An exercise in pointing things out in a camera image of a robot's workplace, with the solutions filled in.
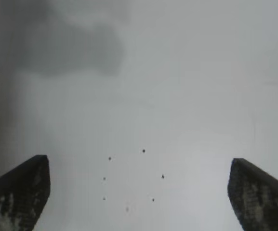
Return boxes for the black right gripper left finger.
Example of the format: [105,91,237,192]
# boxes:
[0,154,51,231]

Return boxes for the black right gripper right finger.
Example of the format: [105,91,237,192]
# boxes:
[227,157,278,231]

